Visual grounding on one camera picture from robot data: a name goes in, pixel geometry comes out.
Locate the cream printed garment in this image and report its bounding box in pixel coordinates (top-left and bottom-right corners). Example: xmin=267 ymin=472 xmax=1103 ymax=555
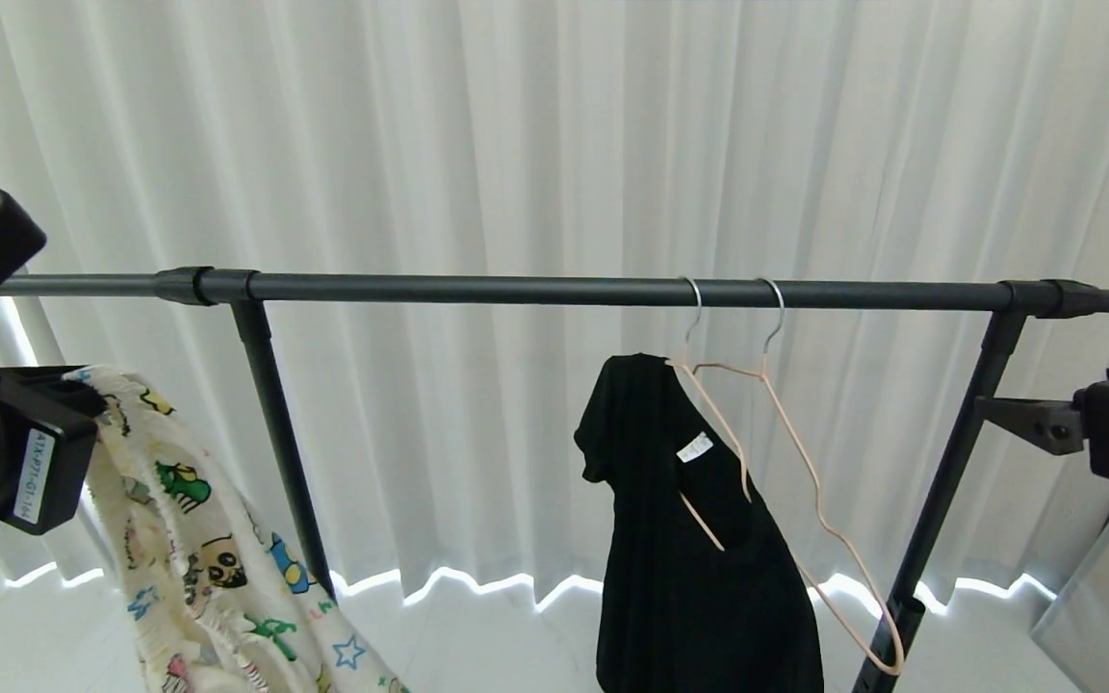
xmin=64 ymin=364 xmax=411 ymax=693

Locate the white curtain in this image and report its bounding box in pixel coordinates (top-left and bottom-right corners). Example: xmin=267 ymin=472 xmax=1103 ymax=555
xmin=0 ymin=0 xmax=1109 ymax=617

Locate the black short-sleeved shirt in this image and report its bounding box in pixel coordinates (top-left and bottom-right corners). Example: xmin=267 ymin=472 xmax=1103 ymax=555
xmin=574 ymin=353 xmax=825 ymax=693

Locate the pink clothes hanger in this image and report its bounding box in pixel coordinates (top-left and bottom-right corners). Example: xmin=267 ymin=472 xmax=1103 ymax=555
xmin=694 ymin=277 xmax=905 ymax=677
xmin=665 ymin=277 xmax=756 ymax=554

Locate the black clothes rack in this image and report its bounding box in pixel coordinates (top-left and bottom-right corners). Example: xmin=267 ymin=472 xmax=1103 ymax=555
xmin=0 ymin=267 xmax=1109 ymax=693

